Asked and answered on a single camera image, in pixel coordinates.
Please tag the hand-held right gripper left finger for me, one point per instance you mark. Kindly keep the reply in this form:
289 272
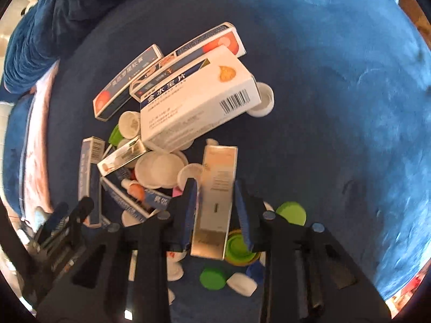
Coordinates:
191 215

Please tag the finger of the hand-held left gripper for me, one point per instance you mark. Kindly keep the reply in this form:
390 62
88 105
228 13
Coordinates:
82 207
55 217

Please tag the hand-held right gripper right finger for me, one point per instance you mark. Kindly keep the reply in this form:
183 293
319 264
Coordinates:
243 215

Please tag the narrow gold medicine box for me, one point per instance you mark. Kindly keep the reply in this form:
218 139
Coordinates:
215 191

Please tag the pink bottle cap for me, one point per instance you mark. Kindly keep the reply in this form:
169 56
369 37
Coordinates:
176 192

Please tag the green bottle cap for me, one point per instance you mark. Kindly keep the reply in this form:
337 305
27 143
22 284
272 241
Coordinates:
114 136
240 245
291 213
212 277

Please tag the pile of white bottle caps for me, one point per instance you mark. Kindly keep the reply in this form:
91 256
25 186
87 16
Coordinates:
158 171

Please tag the dark blue bottle cap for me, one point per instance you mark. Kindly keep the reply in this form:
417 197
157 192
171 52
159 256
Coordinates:
256 271

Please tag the orange bottle cap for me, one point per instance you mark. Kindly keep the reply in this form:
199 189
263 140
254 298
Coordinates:
137 190

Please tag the pink white printed cloth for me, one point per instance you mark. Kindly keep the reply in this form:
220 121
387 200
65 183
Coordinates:
37 141

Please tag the blue pillow with white piping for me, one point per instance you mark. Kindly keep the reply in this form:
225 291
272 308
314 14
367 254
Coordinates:
13 148

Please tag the white carton with orange drop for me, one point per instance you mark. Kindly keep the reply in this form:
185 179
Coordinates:
195 107

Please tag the pile of blue orange cartons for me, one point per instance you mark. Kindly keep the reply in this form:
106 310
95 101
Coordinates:
128 77

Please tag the dark blue velvet duvet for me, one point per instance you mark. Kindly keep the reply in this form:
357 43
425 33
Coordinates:
50 23

